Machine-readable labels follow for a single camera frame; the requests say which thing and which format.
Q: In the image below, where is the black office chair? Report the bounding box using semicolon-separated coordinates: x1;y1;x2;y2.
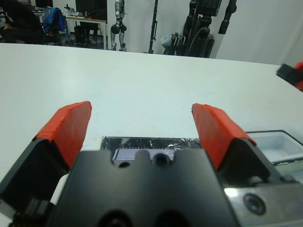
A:
42;23;70;46

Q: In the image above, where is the silver humanoid robot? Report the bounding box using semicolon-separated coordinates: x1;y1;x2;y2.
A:
109;0;129;52

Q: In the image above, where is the large black monitor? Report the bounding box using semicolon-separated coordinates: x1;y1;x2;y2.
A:
75;0;108;20

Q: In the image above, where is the black glossy box lid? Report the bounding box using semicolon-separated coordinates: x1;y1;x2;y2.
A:
100;135;202;166

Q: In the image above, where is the small black monitor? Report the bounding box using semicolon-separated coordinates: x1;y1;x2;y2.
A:
35;0;53;8

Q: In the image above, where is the folded black stand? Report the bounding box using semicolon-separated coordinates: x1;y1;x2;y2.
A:
170;33;187;56

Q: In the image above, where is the black computer tower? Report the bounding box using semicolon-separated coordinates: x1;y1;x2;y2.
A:
74;22;99;45

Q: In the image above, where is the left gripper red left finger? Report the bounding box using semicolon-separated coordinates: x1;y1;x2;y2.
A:
0;101;93;218

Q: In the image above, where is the black tripod with equipment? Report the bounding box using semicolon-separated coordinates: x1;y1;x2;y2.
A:
182;0;223;59

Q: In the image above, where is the grey green bag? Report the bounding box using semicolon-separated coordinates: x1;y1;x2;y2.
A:
160;34;175;55

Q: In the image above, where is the black hanging handle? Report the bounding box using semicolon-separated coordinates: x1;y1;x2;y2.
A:
217;0;238;35

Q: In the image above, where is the blue jacket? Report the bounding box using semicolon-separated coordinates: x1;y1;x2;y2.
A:
42;7;68;34

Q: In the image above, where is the small black camera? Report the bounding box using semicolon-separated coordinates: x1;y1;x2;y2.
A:
276;63;299;85

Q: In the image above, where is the seated person in dark clothes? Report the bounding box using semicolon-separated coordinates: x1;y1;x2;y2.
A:
0;0;45;44

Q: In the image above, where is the black stand pole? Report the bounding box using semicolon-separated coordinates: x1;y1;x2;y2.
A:
148;0;159;54

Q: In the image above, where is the white desk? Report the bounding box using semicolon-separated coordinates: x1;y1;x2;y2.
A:
65;15;108;50

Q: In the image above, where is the white box base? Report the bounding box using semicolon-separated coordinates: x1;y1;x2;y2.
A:
244;129;303;183

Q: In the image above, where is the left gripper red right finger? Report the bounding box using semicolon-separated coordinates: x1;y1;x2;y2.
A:
191;103;284;188

